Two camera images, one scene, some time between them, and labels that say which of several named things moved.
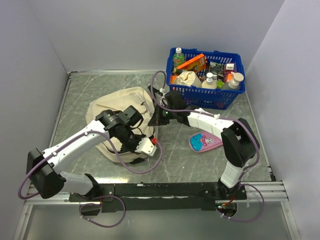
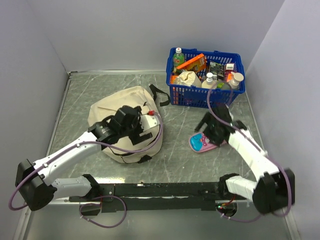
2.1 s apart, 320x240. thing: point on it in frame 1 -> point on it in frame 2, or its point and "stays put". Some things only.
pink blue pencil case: (204, 141) stays put
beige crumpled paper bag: (188, 78) stays put
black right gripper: (157, 119) -> (208, 118)
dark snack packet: (218, 69) stays put
